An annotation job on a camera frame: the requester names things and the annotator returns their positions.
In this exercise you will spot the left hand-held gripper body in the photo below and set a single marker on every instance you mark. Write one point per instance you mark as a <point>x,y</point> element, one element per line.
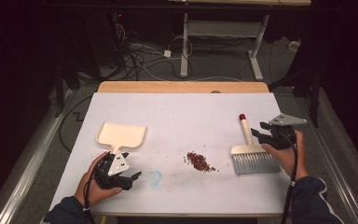
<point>118,166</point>

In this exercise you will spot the pile of red and green beans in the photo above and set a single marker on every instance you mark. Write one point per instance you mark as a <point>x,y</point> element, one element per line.
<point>199,161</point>

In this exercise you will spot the wooden table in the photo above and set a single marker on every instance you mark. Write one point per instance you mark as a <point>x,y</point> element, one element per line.
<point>183,87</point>

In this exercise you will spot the white metal desk frame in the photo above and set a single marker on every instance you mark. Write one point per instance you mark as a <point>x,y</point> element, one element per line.
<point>185,43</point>

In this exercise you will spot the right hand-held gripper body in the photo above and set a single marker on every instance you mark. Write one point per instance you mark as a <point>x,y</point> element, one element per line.
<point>282,130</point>

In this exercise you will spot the grey metal floor rail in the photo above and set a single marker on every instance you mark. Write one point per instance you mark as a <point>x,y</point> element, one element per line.
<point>31,174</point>
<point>332,161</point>

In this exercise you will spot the black stand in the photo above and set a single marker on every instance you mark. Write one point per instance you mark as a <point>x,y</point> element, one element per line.
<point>310,81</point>
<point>60,90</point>

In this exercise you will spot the person's right hand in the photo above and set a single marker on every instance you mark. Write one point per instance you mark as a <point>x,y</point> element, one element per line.
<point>287,161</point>

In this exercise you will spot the person's left hand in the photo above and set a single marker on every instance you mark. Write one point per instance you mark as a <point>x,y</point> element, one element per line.
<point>96,193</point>

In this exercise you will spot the white power adapter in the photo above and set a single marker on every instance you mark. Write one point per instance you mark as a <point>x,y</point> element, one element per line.
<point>167,53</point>

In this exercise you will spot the cream plastic dustpan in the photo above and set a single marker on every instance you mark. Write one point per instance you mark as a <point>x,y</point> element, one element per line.
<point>121,135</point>

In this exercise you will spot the cream hand brush grey bristles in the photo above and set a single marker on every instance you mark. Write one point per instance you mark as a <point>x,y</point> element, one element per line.
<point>251,158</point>

